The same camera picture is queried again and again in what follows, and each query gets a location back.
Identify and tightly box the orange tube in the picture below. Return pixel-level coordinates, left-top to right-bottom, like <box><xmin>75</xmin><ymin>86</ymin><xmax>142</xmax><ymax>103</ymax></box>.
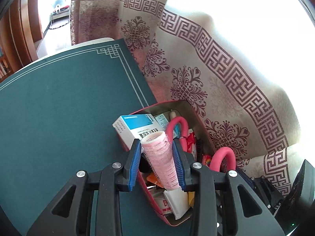
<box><xmin>146</xmin><ymin>172</ymin><xmax>164</xmax><ymax>188</ymax></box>

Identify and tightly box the red snack packet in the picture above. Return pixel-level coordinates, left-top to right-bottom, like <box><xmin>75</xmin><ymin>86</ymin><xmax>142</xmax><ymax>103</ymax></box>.
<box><xmin>186</xmin><ymin>129</ymin><xmax>197</xmax><ymax>161</ymax></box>

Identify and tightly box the pink hair roller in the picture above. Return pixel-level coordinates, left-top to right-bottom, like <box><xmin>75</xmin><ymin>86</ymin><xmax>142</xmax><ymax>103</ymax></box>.
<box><xmin>140</xmin><ymin>131</ymin><xmax>179</xmax><ymax>190</ymax></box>

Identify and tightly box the pink foam curler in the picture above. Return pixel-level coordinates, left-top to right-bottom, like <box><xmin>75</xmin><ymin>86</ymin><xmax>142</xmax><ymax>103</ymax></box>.
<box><xmin>209</xmin><ymin>147</ymin><xmax>236</xmax><ymax>172</ymax></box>
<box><xmin>165</xmin><ymin>116</ymin><xmax>190</xmax><ymax>153</ymax></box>

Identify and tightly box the white long tube box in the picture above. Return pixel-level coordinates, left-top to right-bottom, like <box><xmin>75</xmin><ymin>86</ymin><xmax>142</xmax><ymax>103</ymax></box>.
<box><xmin>163</xmin><ymin>187</ymin><xmax>190</xmax><ymax>219</ymax></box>

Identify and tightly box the blue white medicine box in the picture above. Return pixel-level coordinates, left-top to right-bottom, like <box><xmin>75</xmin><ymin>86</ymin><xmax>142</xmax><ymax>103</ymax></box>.
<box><xmin>112</xmin><ymin>113</ymin><xmax>164</xmax><ymax>149</ymax></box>

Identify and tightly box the teal white small box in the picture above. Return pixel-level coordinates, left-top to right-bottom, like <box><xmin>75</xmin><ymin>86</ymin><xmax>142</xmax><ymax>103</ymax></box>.
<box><xmin>154</xmin><ymin>113</ymin><xmax>169</xmax><ymax>131</ymax></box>

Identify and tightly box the red cardboard storage box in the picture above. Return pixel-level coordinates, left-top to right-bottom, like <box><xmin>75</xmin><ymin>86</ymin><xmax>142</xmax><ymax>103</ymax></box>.
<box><xmin>113</xmin><ymin>100</ymin><xmax>215</xmax><ymax>226</ymax></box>

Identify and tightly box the green table mat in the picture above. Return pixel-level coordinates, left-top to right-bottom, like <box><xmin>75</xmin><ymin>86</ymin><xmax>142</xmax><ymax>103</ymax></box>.
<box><xmin>1</xmin><ymin>40</ymin><xmax>191</xmax><ymax>235</ymax></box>

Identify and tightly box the patterned beige curtain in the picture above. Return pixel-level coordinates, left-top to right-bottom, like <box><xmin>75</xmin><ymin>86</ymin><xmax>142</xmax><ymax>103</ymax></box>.
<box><xmin>70</xmin><ymin>0</ymin><xmax>300</xmax><ymax>195</ymax></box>

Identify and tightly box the wooden door frame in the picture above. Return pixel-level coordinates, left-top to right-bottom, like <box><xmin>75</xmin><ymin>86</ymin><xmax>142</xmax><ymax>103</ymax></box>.
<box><xmin>1</xmin><ymin>0</ymin><xmax>43</xmax><ymax>81</ymax></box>

